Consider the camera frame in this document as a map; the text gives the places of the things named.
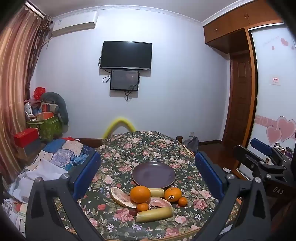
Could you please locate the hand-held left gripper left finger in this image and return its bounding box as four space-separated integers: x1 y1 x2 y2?
25 152 109 241

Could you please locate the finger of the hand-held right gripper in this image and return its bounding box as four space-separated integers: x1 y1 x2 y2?
233 146 287 179
251 138 289 166

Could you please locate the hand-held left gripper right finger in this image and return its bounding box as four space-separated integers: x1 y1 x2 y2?
185 152 272 241

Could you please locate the medium orange with sticker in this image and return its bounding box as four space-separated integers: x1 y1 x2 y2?
164 187 182 202

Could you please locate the peeled pink pomelo segment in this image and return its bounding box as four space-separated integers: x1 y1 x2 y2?
110 187 138 209
148 197 172 208

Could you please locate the yellow banana piece back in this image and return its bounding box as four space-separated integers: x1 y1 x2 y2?
148 188 164 197

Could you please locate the yellow banana piece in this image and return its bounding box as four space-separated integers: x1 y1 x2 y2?
136 207 174 223
148 188 164 197

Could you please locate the dark purple plate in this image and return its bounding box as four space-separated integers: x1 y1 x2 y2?
132 161 176 189

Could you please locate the large orange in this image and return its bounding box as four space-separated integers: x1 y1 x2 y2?
130 186 151 204

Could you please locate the yellow banana piece front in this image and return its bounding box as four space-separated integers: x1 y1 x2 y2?
136 207 174 223

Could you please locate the grey bag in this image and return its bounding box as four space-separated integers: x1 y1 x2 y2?
183 136 199 155

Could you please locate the white heart-print sliding door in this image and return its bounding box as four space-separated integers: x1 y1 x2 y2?
238 22 296 181

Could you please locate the brown wooden door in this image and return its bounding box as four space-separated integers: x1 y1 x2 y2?
221 28 258 152

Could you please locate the white cloth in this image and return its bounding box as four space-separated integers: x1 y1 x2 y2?
9 160 67 204

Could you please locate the red box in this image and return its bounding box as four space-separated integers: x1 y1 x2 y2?
13 128 39 148

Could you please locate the orange box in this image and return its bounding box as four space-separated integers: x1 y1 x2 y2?
37 104 57 121

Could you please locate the red pompom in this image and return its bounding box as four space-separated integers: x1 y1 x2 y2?
33 87 48 100

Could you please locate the striped brown curtain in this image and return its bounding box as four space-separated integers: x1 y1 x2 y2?
0 5 52 186

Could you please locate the wooden overhead cabinet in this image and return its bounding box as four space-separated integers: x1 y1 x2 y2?
203 0 287 54

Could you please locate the white air conditioner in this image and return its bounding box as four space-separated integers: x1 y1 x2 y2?
51 11 99 37

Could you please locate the small black wall monitor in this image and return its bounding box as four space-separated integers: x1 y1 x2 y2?
110 69 140 91

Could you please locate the black wall television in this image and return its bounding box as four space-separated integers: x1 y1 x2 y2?
100 41 152 70

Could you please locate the white curtain rail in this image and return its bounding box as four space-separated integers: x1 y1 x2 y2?
24 1 47 18

